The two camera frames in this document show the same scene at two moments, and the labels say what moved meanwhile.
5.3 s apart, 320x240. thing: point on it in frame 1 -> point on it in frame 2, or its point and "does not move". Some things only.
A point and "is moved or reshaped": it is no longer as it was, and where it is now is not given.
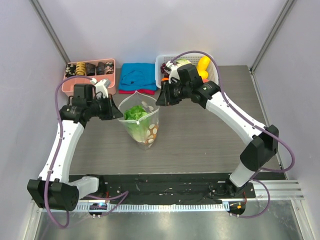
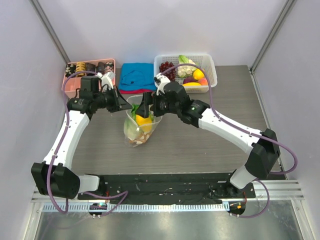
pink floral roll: (109, 68) does not move
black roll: (100, 68) does not move
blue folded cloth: (138, 76) does not move
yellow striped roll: (80, 68) does not move
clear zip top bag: (139, 114) is moved or reshaped
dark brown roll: (90, 69) does not move
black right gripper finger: (161, 99) -> (143, 109)
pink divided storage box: (68, 84) does not move
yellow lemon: (202, 64) -> (144, 123)
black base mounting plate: (162, 188) does not move
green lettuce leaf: (137, 120) is moved or reshaped
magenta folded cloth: (147, 91) does not move
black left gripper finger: (115, 113) -> (123, 104)
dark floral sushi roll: (70, 70) does not move
